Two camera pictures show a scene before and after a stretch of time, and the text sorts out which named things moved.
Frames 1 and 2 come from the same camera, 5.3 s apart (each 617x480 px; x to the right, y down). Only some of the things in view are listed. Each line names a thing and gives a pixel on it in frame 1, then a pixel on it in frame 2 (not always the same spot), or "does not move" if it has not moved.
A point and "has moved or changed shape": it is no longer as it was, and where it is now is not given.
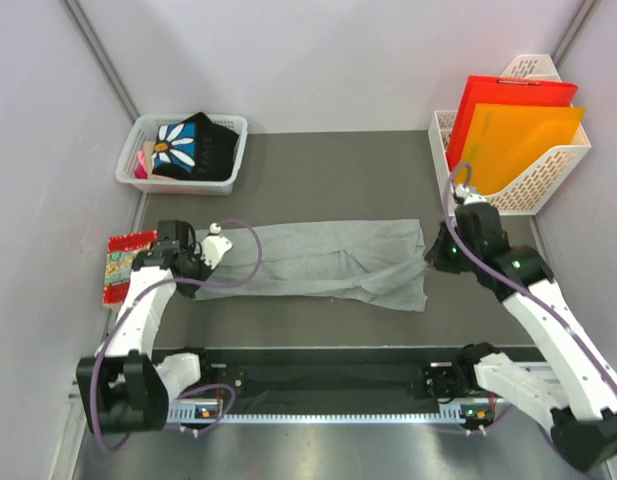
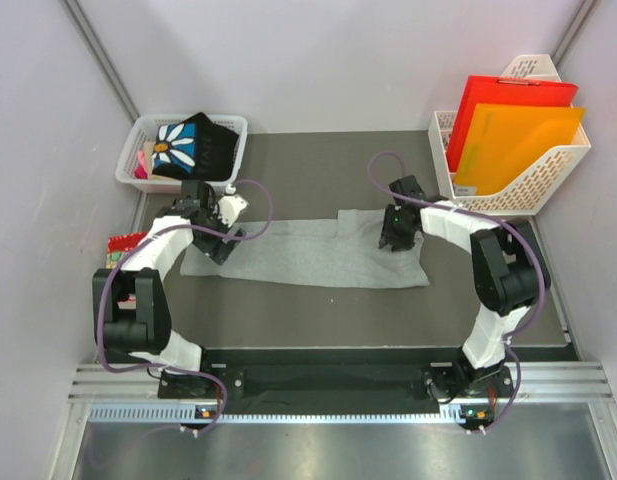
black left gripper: x=194 y=254 to x=217 y=251
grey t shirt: x=368 y=264 has moved or changed shape
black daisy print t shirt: x=194 y=149 does not move
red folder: x=486 y=90 does not move
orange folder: x=503 y=141 does not move
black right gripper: x=435 y=255 to x=388 y=235
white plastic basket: x=143 y=129 does not move
